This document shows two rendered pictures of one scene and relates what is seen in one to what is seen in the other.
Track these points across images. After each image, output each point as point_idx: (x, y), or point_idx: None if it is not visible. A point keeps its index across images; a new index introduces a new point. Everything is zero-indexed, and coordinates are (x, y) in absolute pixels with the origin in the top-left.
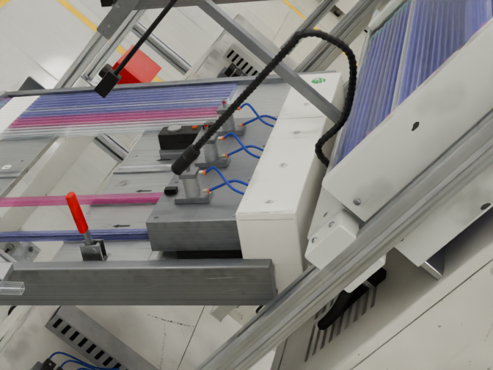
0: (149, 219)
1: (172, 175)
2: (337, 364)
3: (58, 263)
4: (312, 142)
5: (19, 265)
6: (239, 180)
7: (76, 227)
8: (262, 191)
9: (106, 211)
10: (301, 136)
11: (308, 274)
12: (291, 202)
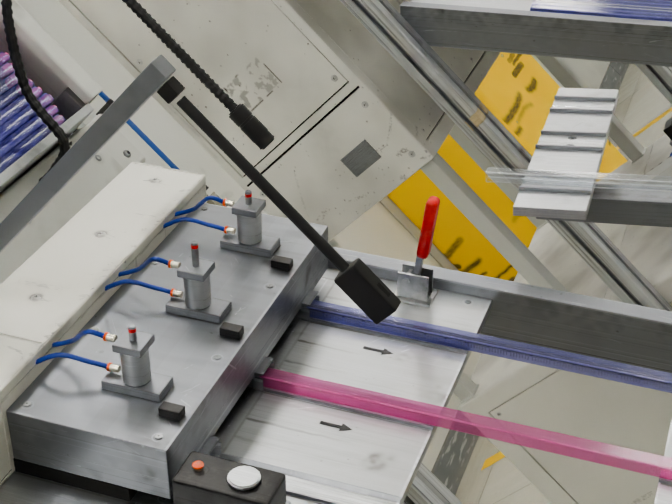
0: (322, 228)
1: (273, 455)
2: None
3: (467, 279)
4: (26, 268)
5: (529, 289)
6: (177, 219)
7: (457, 366)
8: (155, 196)
9: (406, 390)
10: (33, 286)
11: None
12: (128, 173)
